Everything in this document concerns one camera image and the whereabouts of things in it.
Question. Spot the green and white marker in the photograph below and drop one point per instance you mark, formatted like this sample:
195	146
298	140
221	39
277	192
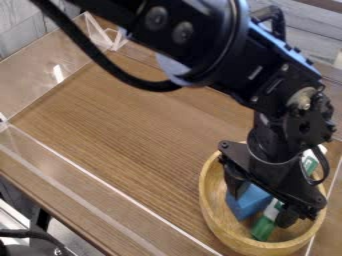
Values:
265	225

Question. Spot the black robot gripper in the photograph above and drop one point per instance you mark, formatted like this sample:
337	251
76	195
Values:
282	178

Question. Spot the clear acrylic corner bracket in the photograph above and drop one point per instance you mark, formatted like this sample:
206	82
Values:
107	38

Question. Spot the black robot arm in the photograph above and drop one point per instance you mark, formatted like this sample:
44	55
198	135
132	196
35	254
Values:
215	43

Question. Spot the blue foam block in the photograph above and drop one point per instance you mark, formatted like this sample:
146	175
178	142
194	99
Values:
250	203

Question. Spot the brown wooden bowl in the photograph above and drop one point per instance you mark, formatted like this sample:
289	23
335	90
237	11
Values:
234	232

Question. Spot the clear acrylic tray wall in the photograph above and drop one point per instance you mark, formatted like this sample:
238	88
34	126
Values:
108	218

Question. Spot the black metal table frame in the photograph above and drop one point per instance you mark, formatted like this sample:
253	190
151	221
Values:
43	243

